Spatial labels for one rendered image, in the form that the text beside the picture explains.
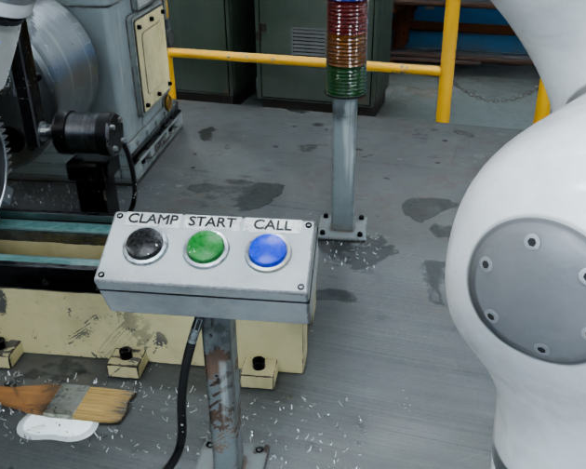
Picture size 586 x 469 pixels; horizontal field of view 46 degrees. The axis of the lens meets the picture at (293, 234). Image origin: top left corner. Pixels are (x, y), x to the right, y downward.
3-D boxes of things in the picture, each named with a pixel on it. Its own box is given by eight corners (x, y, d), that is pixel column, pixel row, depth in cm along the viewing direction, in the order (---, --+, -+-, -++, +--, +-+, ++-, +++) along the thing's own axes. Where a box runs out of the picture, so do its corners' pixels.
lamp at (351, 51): (324, 67, 100) (324, 35, 97) (327, 57, 105) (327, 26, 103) (366, 68, 99) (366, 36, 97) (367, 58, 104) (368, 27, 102)
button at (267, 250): (247, 274, 55) (245, 262, 54) (253, 244, 57) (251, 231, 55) (286, 277, 55) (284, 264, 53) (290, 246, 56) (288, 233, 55)
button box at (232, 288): (109, 313, 59) (89, 279, 54) (129, 243, 63) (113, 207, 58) (312, 327, 57) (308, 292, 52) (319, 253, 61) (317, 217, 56)
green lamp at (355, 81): (323, 98, 102) (324, 67, 100) (326, 87, 107) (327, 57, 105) (365, 100, 101) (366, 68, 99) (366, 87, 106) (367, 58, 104)
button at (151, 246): (126, 267, 56) (120, 255, 55) (135, 237, 58) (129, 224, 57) (162, 270, 56) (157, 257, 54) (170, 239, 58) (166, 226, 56)
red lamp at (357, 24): (324, 35, 97) (324, 2, 95) (327, 26, 103) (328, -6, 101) (366, 36, 97) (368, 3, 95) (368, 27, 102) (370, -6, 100)
